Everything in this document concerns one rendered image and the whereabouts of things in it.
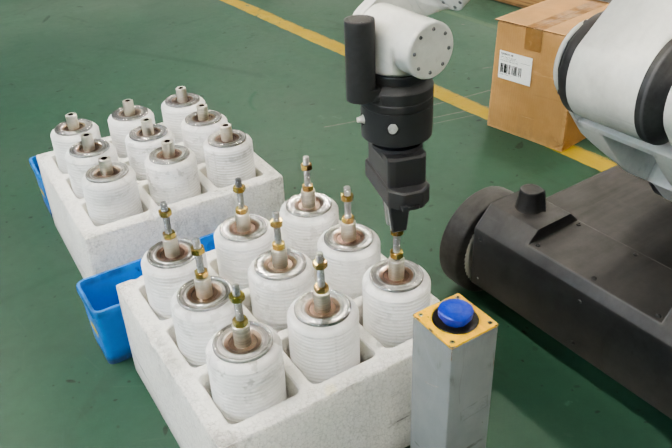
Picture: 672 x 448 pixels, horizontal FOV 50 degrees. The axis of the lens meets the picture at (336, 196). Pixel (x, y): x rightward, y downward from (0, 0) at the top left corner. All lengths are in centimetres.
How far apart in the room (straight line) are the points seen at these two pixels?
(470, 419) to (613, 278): 36
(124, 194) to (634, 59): 86
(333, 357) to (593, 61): 50
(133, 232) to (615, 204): 87
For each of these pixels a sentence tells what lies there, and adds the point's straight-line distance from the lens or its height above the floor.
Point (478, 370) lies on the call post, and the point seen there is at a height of 26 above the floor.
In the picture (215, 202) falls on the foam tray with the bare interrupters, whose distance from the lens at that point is 138.
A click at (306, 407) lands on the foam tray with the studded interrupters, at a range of 94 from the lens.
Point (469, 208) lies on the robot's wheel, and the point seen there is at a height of 18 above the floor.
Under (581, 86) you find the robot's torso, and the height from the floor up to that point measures 50.
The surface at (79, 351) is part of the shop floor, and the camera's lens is 137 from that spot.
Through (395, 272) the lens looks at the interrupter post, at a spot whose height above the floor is 27.
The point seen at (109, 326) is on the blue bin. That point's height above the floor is 8.
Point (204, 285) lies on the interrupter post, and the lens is 99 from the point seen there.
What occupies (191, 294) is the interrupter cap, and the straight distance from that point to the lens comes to 102.
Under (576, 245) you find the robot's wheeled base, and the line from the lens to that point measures 123.
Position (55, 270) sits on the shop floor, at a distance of 160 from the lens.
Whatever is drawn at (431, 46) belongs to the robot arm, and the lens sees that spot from 81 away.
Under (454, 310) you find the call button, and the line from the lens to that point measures 84.
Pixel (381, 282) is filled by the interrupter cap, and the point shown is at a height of 25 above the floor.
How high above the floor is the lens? 86
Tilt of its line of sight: 30 degrees down
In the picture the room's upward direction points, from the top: 2 degrees counter-clockwise
